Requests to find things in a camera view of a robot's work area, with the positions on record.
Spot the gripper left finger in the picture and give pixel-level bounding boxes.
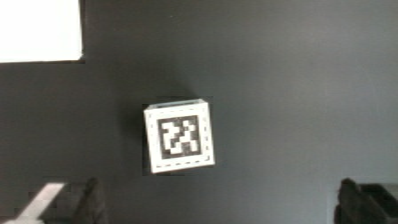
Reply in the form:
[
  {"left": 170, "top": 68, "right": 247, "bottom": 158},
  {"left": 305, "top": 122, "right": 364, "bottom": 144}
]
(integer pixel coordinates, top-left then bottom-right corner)
[{"left": 10, "top": 178, "right": 110, "bottom": 224}]

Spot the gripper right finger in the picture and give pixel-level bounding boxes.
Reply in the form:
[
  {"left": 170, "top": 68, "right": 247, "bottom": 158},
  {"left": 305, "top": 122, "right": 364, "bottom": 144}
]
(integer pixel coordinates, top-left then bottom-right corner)
[{"left": 334, "top": 178, "right": 398, "bottom": 224}]

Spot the white marker cube left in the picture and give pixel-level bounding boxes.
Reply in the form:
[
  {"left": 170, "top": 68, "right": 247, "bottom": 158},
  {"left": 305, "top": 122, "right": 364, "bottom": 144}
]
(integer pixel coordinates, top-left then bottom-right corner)
[{"left": 144, "top": 99, "right": 215, "bottom": 174}]

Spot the white border wall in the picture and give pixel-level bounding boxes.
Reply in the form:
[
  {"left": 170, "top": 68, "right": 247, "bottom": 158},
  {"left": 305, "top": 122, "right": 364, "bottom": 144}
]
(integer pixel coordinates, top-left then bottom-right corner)
[{"left": 0, "top": 0, "right": 83, "bottom": 63}]

